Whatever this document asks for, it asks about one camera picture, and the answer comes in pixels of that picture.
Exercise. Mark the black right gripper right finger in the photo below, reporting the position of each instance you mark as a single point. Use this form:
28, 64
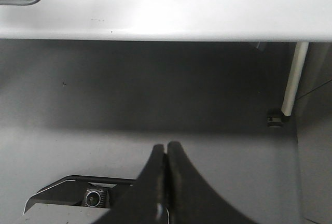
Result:
191, 198

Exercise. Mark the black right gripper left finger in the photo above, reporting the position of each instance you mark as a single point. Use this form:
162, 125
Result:
144, 201

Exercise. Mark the black table leg caster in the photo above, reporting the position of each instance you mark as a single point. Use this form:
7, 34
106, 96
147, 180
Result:
276, 118

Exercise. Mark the white table leg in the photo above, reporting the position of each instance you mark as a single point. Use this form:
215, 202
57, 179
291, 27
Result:
294, 77

